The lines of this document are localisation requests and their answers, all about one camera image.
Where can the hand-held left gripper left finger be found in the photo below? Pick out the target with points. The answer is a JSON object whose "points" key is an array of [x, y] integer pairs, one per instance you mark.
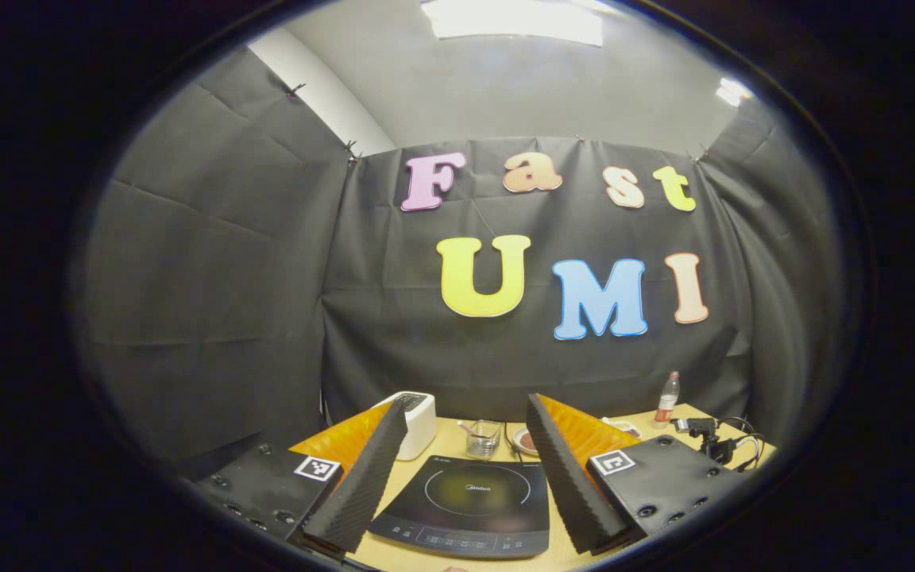
{"points": [[362, 485]]}

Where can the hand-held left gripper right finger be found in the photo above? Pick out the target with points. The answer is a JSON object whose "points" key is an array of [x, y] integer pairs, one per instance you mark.
{"points": [[569, 485]]}

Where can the black induction cooktop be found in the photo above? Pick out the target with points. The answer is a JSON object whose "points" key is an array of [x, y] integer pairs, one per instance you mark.
{"points": [[465, 500]]}

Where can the white oval plate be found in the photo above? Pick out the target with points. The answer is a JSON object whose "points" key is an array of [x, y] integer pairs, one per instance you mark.
{"points": [[521, 445]]}

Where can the white divided dish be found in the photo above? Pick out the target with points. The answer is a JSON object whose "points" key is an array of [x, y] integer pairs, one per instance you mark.
{"points": [[623, 427]]}

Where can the white toaster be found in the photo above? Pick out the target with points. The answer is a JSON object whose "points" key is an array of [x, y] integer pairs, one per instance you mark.
{"points": [[422, 421]]}

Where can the clear water bottle red label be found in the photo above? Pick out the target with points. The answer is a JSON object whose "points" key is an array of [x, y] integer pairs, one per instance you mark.
{"points": [[666, 401]]}

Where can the black backdrop cloth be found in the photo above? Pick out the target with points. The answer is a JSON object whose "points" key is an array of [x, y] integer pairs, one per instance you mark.
{"points": [[211, 286]]}

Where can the small ceiling light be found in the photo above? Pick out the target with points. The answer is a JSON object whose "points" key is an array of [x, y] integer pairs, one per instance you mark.
{"points": [[734, 91]]}

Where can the large ceiling light panel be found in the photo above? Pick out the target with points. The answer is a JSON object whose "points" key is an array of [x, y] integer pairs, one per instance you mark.
{"points": [[513, 20]]}

